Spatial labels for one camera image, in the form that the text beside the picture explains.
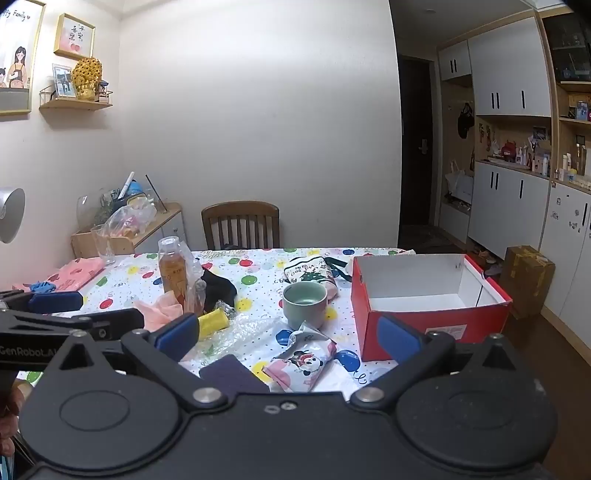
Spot grey round lamp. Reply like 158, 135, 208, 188
0, 186, 27, 244

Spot wooden wall shelf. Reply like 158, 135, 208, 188
39, 85, 114, 111

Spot yellow cloth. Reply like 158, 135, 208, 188
198, 308, 230, 337

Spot golden ornament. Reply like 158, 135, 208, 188
71, 56, 103, 102

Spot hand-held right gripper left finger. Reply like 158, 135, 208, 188
44, 313, 237, 411

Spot large framed wall poster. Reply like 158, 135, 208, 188
0, 0, 47, 116

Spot wooden wall shelving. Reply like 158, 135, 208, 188
537, 8, 591, 191

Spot wooden chair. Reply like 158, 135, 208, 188
201, 200, 281, 251

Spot white paper bag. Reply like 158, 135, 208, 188
444, 160, 475, 204

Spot lower white cabinet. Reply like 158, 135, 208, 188
468, 160, 551, 262

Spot upper white cabinet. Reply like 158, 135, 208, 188
437, 16, 553, 117

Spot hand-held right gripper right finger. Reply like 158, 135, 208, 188
349, 313, 533, 411

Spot black hanging bag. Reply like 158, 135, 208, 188
457, 102, 475, 138

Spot clear plastic bag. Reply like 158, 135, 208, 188
103, 203, 158, 239

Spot wooden side cabinet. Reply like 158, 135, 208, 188
70, 202, 186, 260

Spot clear plastic wrap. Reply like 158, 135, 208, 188
198, 316, 288, 361

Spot pink printed garment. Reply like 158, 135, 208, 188
12, 257, 106, 292

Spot amber liquid bottle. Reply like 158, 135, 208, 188
158, 235, 188, 297

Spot brown cardboard box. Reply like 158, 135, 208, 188
498, 245, 556, 319

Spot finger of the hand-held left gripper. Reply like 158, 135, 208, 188
0, 290, 84, 315
0, 308, 145, 343

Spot white cabinet with stickers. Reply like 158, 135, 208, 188
539, 181, 591, 317

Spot person's left hand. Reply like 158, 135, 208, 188
0, 384, 27, 457

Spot green white printed bag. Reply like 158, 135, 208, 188
283, 257, 352, 296

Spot black cloth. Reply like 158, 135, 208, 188
200, 268, 238, 313

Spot clear drinking glass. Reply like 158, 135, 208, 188
90, 224, 116, 267

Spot green ceramic cup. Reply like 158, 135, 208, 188
281, 281, 329, 331

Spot small gold framed picture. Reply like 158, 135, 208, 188
54, 12, 97, 60

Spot balloon printed tablecloth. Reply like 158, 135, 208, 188
14, 248, 416, 398

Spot pink mesh cloth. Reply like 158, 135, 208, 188
133, 291, 186, 331

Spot small photo frame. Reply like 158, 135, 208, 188
51, 63, 77, 99

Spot panda print pouch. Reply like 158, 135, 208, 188
263, 322, 339, 393

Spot dark door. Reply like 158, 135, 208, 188
397, 55, 440, 228

